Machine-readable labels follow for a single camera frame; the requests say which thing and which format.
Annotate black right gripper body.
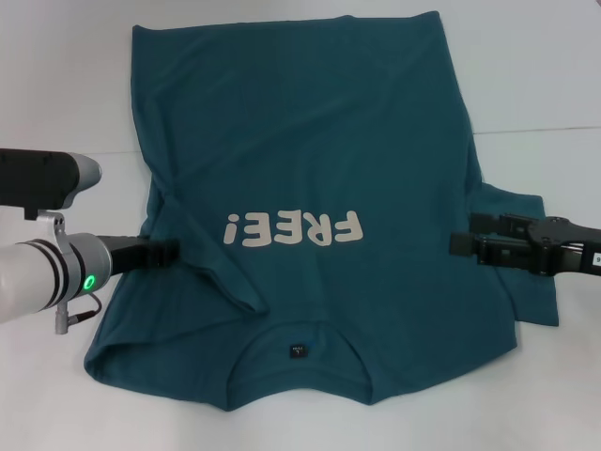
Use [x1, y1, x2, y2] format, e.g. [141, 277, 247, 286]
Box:
[525, 215, 601, 278]

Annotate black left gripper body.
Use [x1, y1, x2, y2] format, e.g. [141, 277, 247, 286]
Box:
[98, 234, 154, 277]

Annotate teal FREE print t-shirt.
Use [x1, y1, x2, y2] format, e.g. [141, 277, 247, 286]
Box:
[83, 13, 562, 411]

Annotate silver left camera mount bracket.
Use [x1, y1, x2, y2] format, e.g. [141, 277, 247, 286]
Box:
[35, 210, 69, 250]

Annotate left arm connector cable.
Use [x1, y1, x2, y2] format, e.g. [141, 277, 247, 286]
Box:
[54, 294, 103, 336]

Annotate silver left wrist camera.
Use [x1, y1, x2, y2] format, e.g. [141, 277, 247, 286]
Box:
[0, 148, 103, 221]

